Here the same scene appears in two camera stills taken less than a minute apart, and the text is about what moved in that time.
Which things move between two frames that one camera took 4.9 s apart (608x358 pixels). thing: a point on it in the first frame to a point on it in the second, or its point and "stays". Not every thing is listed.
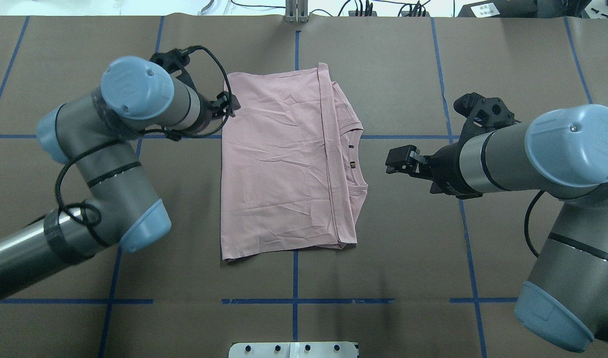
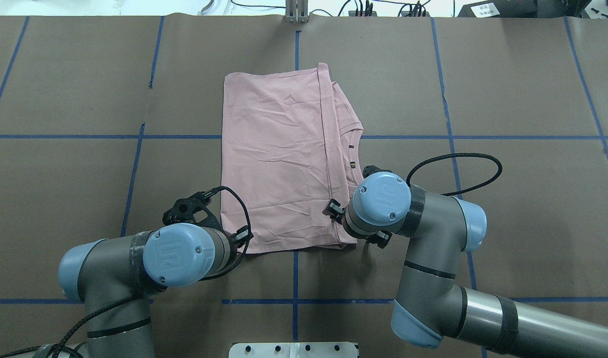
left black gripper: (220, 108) to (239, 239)
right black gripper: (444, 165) to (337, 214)
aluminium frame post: (296, 11) stays
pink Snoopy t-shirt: (294, 167) stays
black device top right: (525, 9) stays
